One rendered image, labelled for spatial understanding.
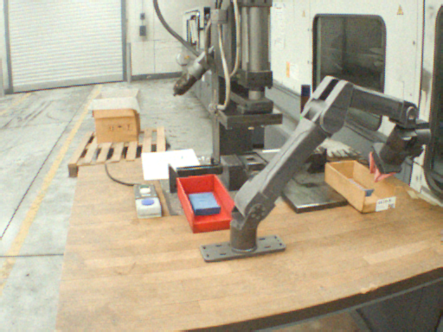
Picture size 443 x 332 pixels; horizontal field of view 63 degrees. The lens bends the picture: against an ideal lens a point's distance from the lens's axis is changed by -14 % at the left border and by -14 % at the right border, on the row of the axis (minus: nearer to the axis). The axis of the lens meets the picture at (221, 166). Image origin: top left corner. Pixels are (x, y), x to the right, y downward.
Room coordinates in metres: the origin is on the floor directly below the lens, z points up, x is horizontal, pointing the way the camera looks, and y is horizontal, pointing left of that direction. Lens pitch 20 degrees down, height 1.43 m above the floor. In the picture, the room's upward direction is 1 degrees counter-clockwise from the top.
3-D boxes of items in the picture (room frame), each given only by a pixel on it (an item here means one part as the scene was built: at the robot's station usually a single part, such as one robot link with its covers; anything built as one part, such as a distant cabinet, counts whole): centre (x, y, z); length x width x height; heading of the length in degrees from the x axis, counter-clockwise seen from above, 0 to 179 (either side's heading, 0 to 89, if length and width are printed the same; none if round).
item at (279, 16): (2.94, -0.42, 1.41); 0.25 x 0.01 x 0.33; 11
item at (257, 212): (0.86, -0.06, 1.00); 0.09 x 0.06 x 0.06; 16
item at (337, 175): (1.16, -0.44, 0.93); 0.25 x 0.13 x 0.08; 14
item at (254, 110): (1.35, -0.07, 1.22); 0.26 x 0.18 x 0.30; 14
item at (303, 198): (1.14, -0.27, 0.91); 0.17 x 0.16 x 0.02; 104
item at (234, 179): (1.29, -0.11, 0.94); 0.20 x 0.10 x 0.07; 104
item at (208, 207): (1.10, 0.05, 0.92); 0.15 x 0.07 x 0.03; 11
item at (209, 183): (1.08, 0.05, 0.93); 0.25 x 0.12 x 0.06; 14
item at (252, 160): (1.29, -0.11, 0.98); 0.20 x 0.10 x 0.01; 104
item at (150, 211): (1.07, 0.21, 0.90); 0.07 x 0.07 x 0.06; 14
